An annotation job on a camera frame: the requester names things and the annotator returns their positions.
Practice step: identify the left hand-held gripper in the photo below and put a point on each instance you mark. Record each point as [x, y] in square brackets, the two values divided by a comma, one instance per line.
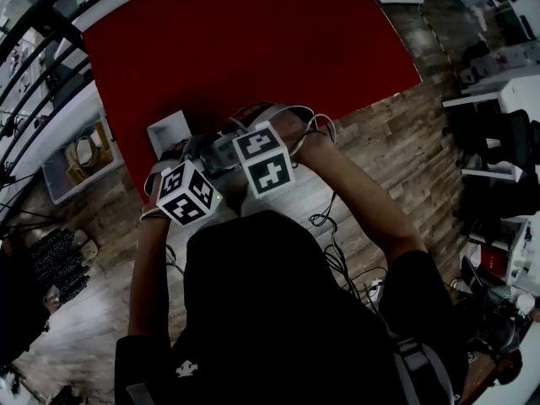
[185, 196]

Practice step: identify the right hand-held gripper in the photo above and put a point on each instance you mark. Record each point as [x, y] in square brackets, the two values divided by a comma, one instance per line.
[266, 163]

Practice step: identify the white box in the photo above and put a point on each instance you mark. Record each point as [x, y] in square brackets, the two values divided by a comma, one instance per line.
[166, 131]

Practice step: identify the person's right forearm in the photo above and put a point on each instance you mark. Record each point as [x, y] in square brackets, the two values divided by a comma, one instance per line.
[358, 196]

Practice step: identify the person's left forearm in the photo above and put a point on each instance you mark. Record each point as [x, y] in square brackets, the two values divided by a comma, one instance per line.
[145, 277]

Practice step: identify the red box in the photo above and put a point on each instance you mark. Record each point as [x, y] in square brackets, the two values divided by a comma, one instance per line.
[495, 264]

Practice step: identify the person's right hand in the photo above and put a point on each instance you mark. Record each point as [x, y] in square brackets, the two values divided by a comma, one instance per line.
[291, 127]

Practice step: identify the red tablecloth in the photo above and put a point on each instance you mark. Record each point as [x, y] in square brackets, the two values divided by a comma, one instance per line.
[253, 36]

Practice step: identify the clear plastic storage bin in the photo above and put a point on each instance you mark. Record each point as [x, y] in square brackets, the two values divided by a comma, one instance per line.
[59, 184]

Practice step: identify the person's black shirt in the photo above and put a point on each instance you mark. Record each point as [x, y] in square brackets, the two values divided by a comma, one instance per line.
[274, 310]

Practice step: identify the white power strip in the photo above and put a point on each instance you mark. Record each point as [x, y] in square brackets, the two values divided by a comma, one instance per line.
[376, 289]

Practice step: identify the black metal railing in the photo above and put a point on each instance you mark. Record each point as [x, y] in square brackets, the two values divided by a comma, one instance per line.
[67, 30]

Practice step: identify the black office chair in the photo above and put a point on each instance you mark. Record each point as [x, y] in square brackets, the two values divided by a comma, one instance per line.
[498, 205]
[506, 142]

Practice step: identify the white desk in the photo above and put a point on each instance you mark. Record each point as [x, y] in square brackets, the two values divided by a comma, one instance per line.
[514, 91]

